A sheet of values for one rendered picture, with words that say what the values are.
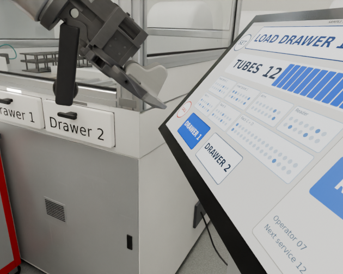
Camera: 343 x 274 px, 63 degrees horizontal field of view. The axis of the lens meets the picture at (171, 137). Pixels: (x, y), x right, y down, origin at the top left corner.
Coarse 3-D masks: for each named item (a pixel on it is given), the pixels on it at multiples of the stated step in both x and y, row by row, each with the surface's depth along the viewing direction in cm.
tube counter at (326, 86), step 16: (272, 64) 41; (288, 64) 38; (304, 64) 35; (256, 80) 42; (272, 80) 39; (288, 80) 36; (304, 80) 34; (320, 80) 31; (336, 80) 30; (304, 96) 32; (320, 96) 30; (336, 96) 28
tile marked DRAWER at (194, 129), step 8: (192, 120) 50; (200, 120) 48; (184, 128) 51; (192, 128) 48; (200, 128) 46; (208, 128) 44; (184, 136) 49; (192, 136) 46; (200, 136) 44; (192, 144) 45
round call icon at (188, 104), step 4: (188, 100) 57; (184, 104) 57; (188, 104) 56; (192, 104) 54; (180, 108) 58; (184, 108) 56; (188, 108) 55; (176, 112) 58; (180, 112) 56; (184, 112) 55; (176, 116) 57; (180, 116) 55
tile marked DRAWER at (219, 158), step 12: (216, 132) 42; (204, 144) 42; (216, 144) 40; (228, 144) 38; (204, 156) 40; (216, 156) 38; (228, 156) 36; (240, 156) 34; (204, 168) 38; (216, 168) 36; (228, 168) 35; (216, 180) 35
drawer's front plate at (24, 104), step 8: (0, 96) 104; (8, 96) 102; (16, 96) 100; (24, 96) 98; (0, 104) 106; (8, 104) 103; (16, 104) 101; (24, 104) 99; (32, 104) 97; (40, 104) 97; (0, 112) 107; (8, 112) 105; (24, 112) 100; (32, 112) 98; (40, 112) 97; (8, 120) 106; (16, 120) 104; (24, 120) 102; (40, 120) 98; (40, 128) 99
